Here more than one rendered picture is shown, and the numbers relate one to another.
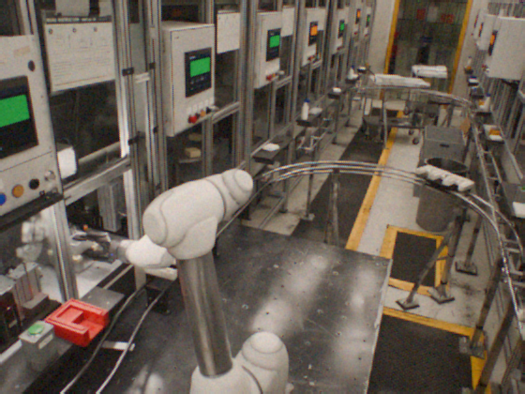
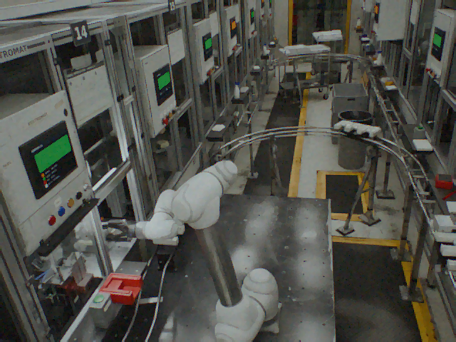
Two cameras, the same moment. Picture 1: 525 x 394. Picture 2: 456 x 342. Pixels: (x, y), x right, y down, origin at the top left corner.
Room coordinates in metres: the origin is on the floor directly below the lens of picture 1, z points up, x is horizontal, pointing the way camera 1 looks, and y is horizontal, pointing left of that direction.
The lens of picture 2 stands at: (-0.26, 0.18, 2.19)
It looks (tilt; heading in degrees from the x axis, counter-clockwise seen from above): 27 degrees down; 356
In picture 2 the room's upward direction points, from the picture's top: 5 degrees counter-clockwise
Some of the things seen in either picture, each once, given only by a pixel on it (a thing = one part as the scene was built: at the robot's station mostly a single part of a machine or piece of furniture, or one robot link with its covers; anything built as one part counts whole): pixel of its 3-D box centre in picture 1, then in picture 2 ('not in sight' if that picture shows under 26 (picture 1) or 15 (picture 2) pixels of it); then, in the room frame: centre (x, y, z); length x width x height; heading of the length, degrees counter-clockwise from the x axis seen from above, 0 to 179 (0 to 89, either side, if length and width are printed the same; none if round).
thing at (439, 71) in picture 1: (426, 94); (327, 55); (7.63, -2.68, 0.48); 0.84 x 0.58 x 0.97; 169
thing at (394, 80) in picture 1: (395, 106); (303, 71); (6.56, -1.88, 0.48); 0.88 x 0.56 x 0.96; 89
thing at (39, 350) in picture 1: (37, 344); (100, 309); (0.99, 0.66, 0.97); 0.08 x 0.08 x 0.12; 71
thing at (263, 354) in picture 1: (262, 365); (259, 292); (1.08, -0.03, 0.85); 0.18 x 0.16 x 0.22; 142
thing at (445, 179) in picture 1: (442, 180); (356, 131); (2.83, -1.24, 0.84); 0.37 x 0.14 x 0.10; 39
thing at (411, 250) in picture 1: (413, 257); (343, 193); (3.15, -1.29, 0.01); 1.00 x 0.55 x 0.01; 161
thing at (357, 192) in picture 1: (367, 153); (288, 114); (5.73, -1.37, 0.01); 5.85 x 0.59 x 0.01; 161
